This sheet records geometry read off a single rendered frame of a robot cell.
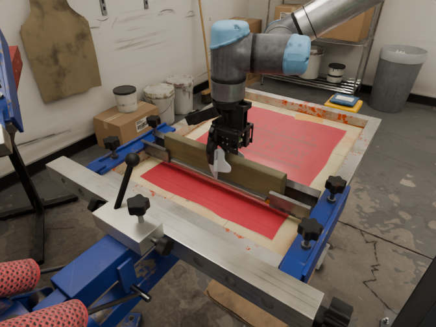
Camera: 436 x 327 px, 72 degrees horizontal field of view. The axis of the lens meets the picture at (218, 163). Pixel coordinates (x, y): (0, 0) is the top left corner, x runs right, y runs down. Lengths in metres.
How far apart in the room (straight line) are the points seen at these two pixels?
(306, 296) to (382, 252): 1.64
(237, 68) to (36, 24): 2.10
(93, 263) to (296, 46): 0.52
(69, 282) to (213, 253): 0.23
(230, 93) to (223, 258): 0.32
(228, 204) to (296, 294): 0.32
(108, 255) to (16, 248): 1.71
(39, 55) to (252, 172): 2.12
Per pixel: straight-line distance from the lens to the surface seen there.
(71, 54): 2.71
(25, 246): 2.24
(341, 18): 0.74
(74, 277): 0.56
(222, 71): 0.62
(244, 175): 0.73
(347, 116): 1.20
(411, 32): 4.26
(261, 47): 0.61
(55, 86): 2.67
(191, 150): 0.79
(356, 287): 1.90
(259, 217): 0.73
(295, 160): 0.94
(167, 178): 0.85
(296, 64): 0.61
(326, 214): 0.70
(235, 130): 0.67
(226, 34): 0.60
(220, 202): 0.76
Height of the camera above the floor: 1.46
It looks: 34 degrees down
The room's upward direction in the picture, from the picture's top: straight up
